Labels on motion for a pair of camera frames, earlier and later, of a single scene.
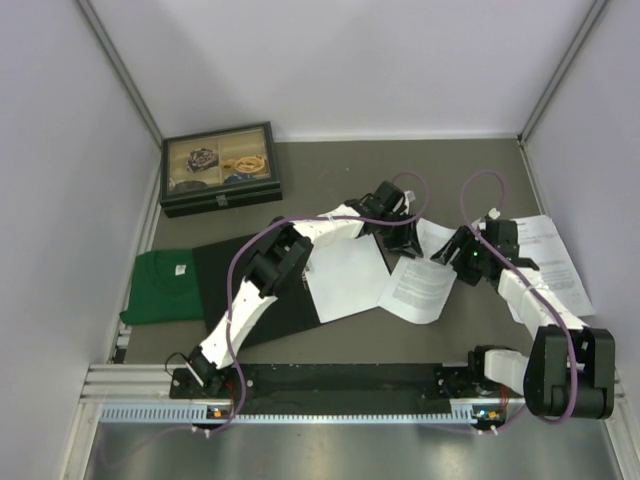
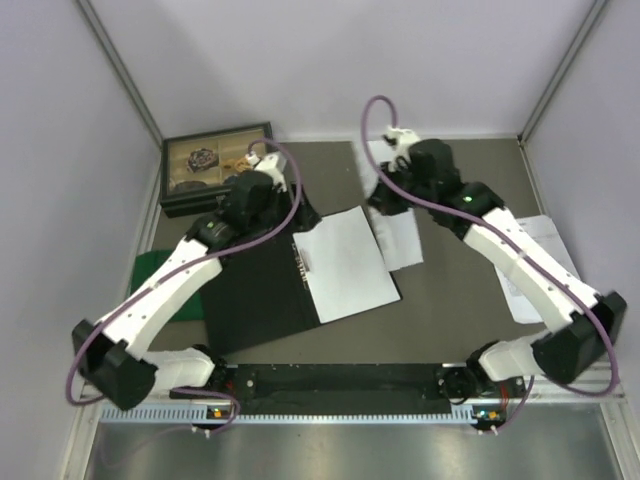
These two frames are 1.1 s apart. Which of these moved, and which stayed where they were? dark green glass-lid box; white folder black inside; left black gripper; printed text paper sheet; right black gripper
Moved: left black gripper; printed text paper sheet; right black gripper
Stayed: white folder black inside; dark green glass-lid box
